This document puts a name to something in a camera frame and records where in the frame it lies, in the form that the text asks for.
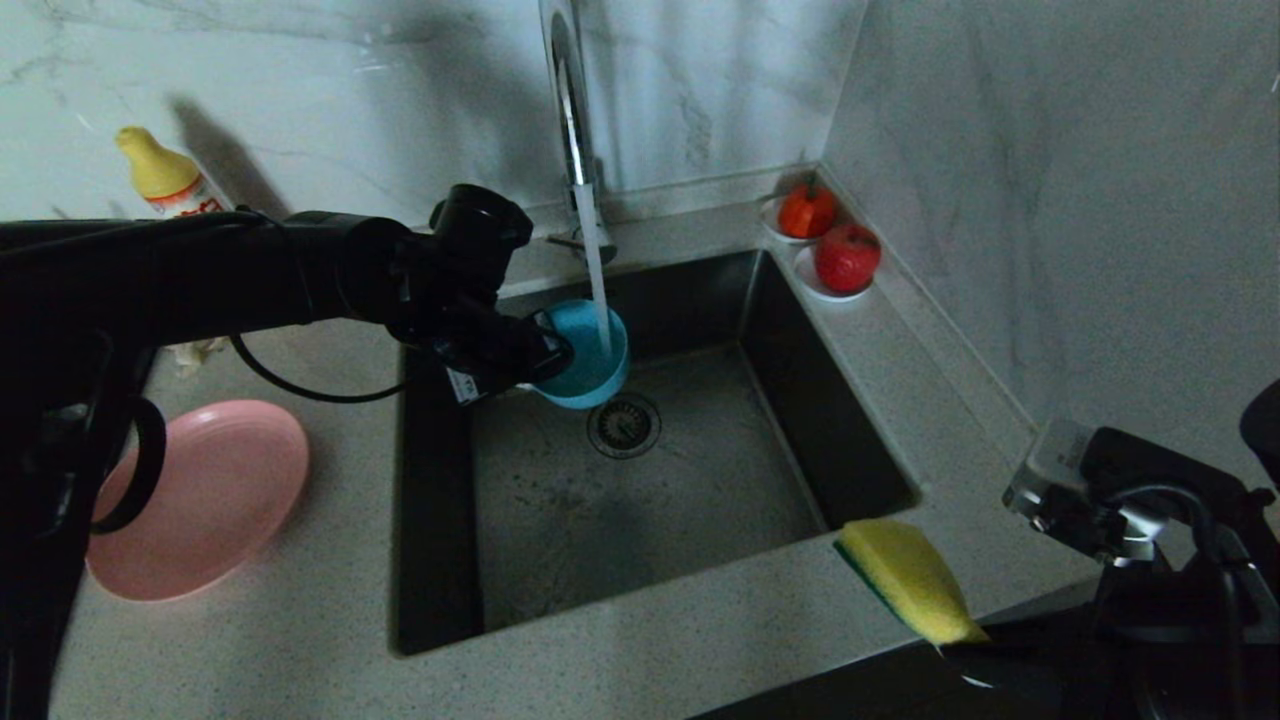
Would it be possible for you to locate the teal plastic bowl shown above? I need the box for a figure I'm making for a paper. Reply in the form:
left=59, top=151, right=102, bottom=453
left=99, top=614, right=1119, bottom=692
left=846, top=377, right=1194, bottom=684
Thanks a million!
left=528, top=298, right=631, bottom=411

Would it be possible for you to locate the yellow green sponge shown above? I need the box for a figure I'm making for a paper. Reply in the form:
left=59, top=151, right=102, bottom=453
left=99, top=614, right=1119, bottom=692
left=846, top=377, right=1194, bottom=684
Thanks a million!
left=835, top=518, right=991, bottom=648

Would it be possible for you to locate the orange dish soap bottle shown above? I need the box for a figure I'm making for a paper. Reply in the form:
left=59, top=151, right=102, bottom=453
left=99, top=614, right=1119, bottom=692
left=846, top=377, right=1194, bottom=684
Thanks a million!
left=114, top=126, right=233, bottom=218

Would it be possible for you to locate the chrome sink faucet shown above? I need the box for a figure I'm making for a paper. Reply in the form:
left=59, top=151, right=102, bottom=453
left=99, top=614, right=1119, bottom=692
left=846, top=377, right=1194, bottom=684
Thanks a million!
left=538, top=0, right=618, bottom=269

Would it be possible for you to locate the stainless steel sink basin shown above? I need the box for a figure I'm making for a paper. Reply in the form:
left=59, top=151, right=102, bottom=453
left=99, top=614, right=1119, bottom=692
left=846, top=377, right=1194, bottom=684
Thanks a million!
left=398, top=250, right=919, bottom=656

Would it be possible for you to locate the round metal drain strainer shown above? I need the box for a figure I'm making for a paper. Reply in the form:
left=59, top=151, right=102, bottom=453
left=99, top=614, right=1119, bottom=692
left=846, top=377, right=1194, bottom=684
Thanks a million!
left=587, top=394, right=663, bottom=460

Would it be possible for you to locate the small white round dish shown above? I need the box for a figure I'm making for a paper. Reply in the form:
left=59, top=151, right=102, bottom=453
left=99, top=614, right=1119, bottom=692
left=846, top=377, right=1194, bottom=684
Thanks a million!
left=793, top=246, right=873, bottom=304
left=762, top=196, right=836, bottom=247

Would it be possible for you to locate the crumpled white paper tissue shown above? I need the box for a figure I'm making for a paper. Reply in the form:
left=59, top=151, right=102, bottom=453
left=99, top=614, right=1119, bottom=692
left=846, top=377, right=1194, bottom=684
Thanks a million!
left=170, top=338, right=229, bottom=377

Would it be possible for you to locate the orange-red toy tomato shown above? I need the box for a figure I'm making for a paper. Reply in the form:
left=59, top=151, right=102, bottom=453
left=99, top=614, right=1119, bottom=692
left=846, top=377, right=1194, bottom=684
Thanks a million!
left=777, top=178, right=840, bottom=241

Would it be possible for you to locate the pink plastic plate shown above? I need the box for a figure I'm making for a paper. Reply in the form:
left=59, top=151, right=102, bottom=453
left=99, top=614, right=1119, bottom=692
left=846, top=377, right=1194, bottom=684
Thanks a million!
left=85, top=400, right=311, bottom=602

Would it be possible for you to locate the red toy apple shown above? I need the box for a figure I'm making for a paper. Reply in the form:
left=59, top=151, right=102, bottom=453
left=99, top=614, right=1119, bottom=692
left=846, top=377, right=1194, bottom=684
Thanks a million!
left=815, top=223, right=883, bottom=294

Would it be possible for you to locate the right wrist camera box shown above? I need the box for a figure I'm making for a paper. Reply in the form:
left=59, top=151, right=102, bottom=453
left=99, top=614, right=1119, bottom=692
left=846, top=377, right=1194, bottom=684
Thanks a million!
left=1003, top=420, right=1096, bottom=523

